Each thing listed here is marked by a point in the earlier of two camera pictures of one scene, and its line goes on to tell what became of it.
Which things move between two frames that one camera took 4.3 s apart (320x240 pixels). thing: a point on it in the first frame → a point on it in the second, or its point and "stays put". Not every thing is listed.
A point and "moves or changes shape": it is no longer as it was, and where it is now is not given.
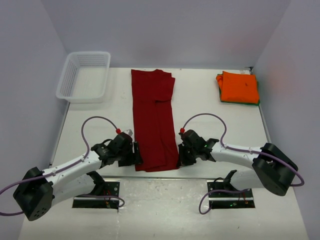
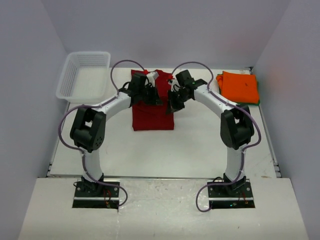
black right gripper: [183, 161] → [173, 105]
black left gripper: [133, 157] → [154, 99]
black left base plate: [108, 188] stays put
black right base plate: [224, 199] stays put
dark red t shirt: [155, 124] moves or changes shape
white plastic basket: [84, 77] stays put
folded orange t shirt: [236, 87] stays put
